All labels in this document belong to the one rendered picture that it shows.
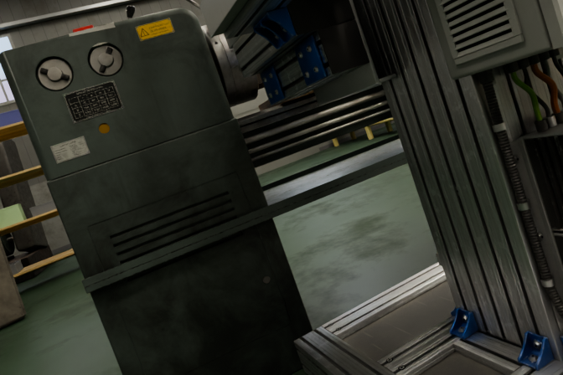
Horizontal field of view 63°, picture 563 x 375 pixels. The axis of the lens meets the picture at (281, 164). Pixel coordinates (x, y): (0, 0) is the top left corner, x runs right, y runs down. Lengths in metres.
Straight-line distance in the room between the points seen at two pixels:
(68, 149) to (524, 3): 1.22
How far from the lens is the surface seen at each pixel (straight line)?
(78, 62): 1.52
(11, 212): 5.92
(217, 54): 1.63
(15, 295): 4.47
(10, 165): 7.61
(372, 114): 1.77
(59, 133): 1.49
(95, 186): 1.47
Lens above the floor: 0.78
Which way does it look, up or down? 4 degrees down
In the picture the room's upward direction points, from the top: 20 degrees counter-clockwise
